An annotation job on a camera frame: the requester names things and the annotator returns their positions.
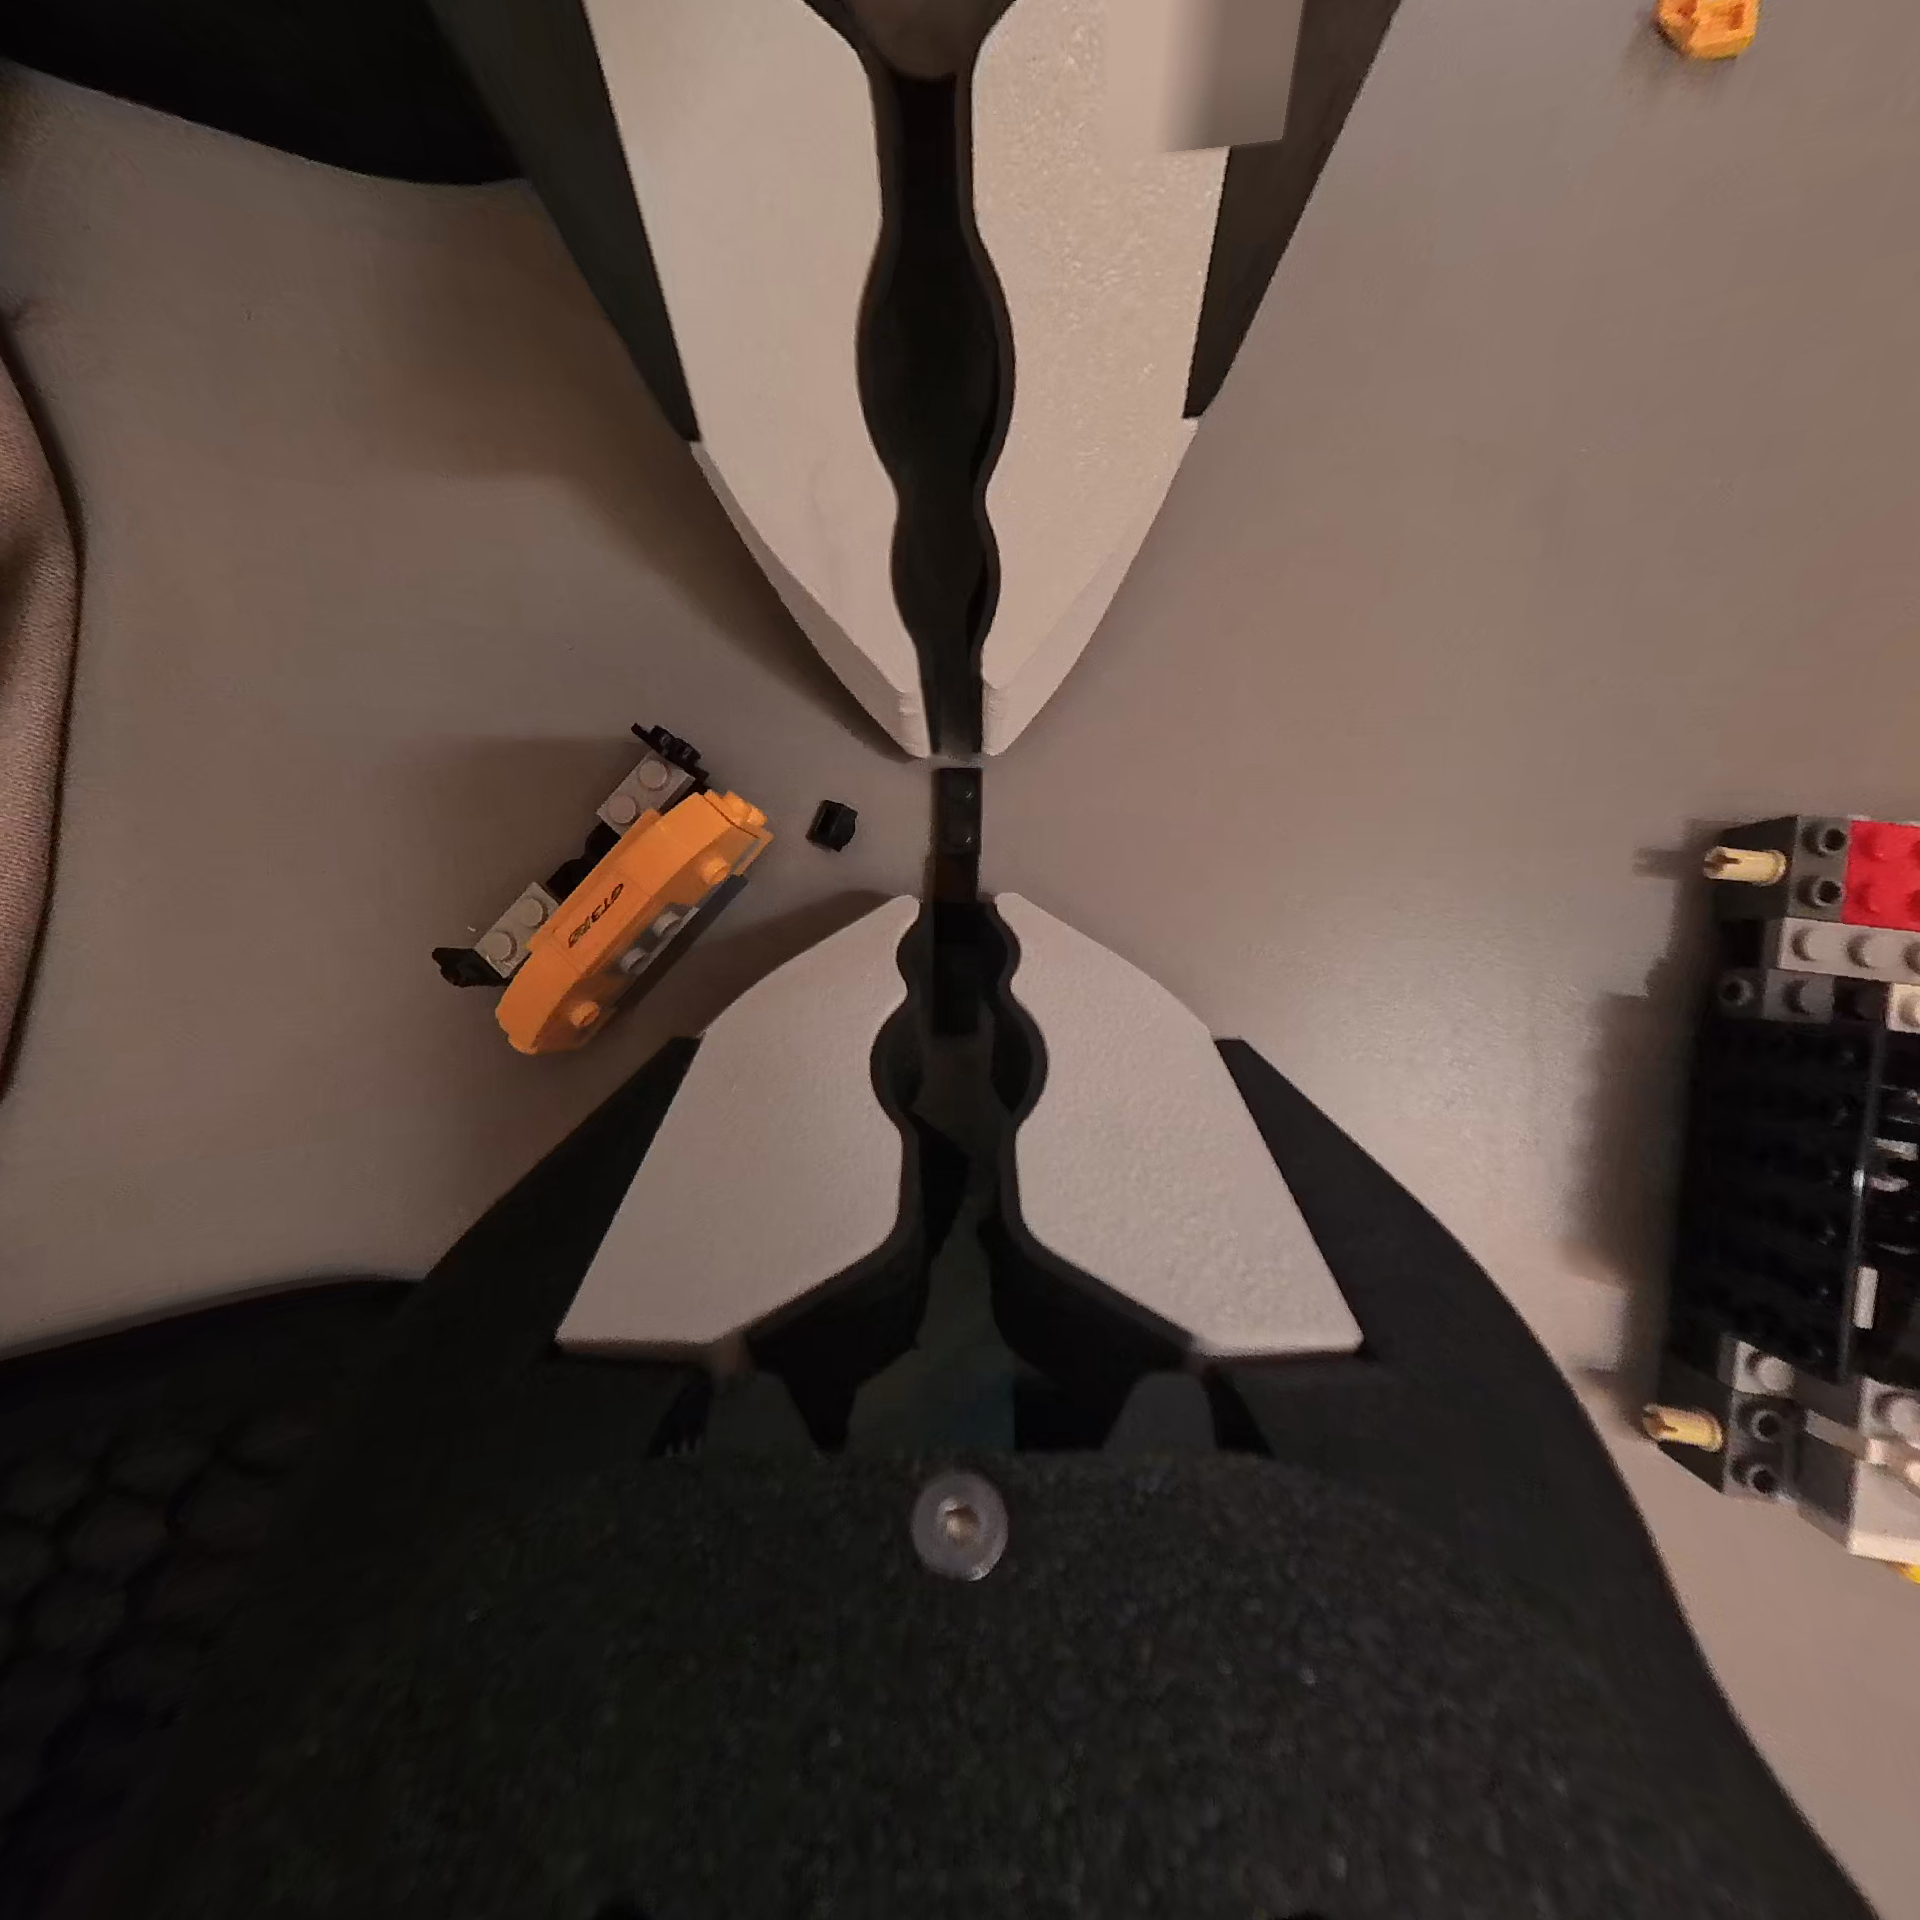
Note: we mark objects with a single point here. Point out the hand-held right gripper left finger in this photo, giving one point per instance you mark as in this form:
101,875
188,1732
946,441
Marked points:
750,1171

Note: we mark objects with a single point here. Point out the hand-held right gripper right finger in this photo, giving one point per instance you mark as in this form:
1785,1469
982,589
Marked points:
1182,1171

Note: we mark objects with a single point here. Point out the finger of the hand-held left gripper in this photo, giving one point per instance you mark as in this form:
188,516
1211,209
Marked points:
750,301
1099,301

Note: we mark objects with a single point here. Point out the orange grey black brick assembly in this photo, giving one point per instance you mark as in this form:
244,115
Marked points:
615,930

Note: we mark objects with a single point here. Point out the small black brick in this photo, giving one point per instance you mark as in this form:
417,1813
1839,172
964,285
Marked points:
835,826

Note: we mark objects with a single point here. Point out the long black brick plate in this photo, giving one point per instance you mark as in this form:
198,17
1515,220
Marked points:
956,838

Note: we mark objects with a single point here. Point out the grey desk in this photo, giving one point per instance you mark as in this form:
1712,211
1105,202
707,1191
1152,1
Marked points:
1500,600

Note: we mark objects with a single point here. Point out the black toy car chassis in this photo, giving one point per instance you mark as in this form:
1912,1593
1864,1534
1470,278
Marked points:
1771,1171

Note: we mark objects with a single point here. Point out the beige sweatshirt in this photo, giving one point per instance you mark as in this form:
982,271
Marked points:
40,678

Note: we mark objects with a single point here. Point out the small orange bracket brick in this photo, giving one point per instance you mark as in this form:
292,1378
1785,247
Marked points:
1705,25

